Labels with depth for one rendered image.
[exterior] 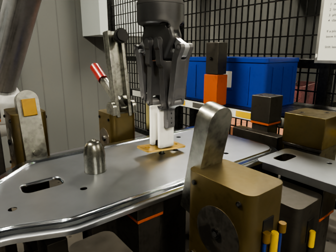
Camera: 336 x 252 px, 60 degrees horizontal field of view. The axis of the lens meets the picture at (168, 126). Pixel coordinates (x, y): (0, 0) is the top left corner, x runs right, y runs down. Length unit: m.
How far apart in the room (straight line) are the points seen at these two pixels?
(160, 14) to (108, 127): 0.27
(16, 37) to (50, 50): 2.19
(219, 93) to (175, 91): 0.36
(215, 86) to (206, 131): 0.48
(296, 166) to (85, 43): 3.06
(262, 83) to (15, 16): 0.75
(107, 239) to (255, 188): 0.16
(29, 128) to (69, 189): 0.19
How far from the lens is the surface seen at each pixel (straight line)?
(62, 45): 3.30
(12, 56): 1.09
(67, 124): 3.38
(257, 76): 0.79
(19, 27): 1.05
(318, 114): 0.62
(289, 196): 0.45
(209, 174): 0.32
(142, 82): 0.52
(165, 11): 0.45
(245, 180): 0.32
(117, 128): 0.61
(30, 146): 0.56
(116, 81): 0.61
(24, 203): 0.40
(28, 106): 0.55
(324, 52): 0.92
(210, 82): 0.80
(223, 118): 0.33
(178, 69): 0.44
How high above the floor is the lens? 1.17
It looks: 14 degrees down
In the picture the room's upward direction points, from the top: straight up
